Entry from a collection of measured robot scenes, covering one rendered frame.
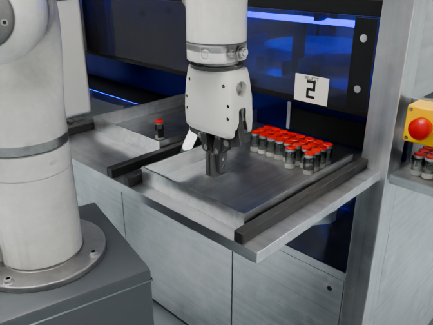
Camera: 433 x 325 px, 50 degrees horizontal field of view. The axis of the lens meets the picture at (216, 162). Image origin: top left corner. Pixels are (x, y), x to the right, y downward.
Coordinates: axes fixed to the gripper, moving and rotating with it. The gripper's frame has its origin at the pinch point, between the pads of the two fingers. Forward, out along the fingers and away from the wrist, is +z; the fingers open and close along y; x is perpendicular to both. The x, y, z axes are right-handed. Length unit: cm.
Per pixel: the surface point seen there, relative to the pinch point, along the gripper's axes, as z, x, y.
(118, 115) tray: 9, -20, 54
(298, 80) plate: -4.4, -37.9, 11.2
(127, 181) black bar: 9.7, 1.9, 21.4
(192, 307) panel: 81, -38, 48
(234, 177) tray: 10.7, -14.9, 9.2
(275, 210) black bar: 8.9, -7.2, -6.5
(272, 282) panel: 53, -38, 15
